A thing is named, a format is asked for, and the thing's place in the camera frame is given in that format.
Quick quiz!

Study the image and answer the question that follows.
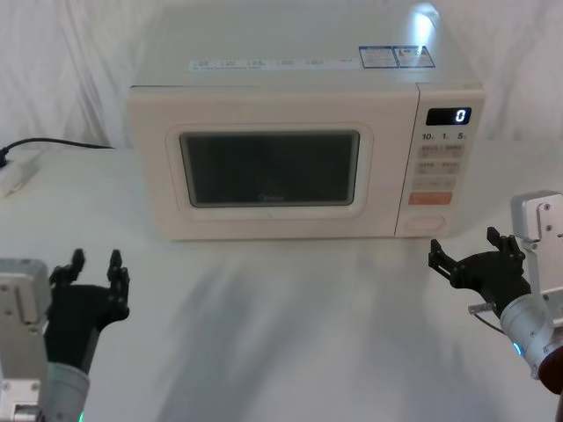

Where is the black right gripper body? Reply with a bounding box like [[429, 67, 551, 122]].
[[450, 251, 534, 318]]

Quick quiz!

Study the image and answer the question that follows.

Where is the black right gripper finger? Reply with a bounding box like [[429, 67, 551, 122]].
[[428, 238, 464, 283], [485, 226, 527, 270]]

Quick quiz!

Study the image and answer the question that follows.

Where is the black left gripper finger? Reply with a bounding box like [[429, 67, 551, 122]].
[[105, 249, 131, 309], [49, 248, 87, 289]]

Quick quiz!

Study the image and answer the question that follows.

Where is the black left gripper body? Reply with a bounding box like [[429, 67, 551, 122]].
[[45, 283, 131, 375]]

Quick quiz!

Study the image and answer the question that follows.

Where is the oven control panel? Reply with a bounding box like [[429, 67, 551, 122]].
[[394, 85, 486, 238]]

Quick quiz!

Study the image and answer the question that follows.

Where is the white power strip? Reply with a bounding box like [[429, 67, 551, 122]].
[[0, 151, 41, 198]]

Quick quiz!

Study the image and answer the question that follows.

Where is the white table cloth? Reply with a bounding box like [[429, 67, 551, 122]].
[[0, 139, 563, 422]]

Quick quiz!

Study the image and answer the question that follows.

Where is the white curtain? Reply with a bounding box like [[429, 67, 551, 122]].
[[0, 0, 563, 150]]

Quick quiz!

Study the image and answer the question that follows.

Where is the cream microwave oven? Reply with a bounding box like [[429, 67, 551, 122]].
[[126, 17, 487, 242]]

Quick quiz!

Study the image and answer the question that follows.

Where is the thin dark wrist cable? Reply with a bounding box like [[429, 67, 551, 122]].
[[467, 302, 508, 336]]

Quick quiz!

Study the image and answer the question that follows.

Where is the black power cable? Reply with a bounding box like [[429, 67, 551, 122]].
[[0, 137, 116, 169]]

